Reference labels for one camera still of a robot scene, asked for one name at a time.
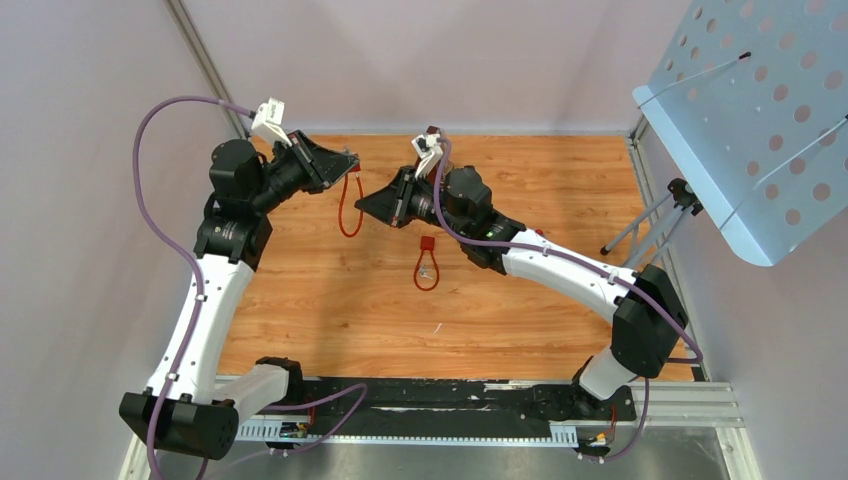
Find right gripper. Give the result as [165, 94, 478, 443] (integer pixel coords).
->
[355, 167, 469, 238]

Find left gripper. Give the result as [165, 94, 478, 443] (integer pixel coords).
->
[250, 129, 358, 214]

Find red cable lock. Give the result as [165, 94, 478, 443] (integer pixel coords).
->
[337, 165, 366, 239]
[413, 236, 441, 292]

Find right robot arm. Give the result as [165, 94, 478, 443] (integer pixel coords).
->
[355, 166, 689, 418]

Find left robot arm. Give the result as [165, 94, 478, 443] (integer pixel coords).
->
[119, 131, 360, 460]

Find silver keys of upper lock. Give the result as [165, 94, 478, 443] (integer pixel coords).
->
[417, 266, 434, 280]

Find brown wooden metronome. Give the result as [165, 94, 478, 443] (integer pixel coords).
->
[420, 125, 445, 182]

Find blue perforated metal stand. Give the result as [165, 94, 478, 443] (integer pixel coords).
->
[633, 1, 847, 267]

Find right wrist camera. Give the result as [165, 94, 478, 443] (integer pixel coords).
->
[411, 133, 443, 179]

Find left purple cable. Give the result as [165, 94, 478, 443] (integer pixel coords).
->
[132, 96, 256, 480]

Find purple cable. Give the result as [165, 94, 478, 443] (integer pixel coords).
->
[132, 96, 256, 480]
[431, 137, 705, 366]

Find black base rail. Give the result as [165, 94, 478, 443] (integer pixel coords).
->
[238, 377, 637, 442]

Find white cable duct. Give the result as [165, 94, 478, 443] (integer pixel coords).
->
[235, 417, 581, 448]

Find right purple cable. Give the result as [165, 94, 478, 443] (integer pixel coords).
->
[431, 137, 705, 366]

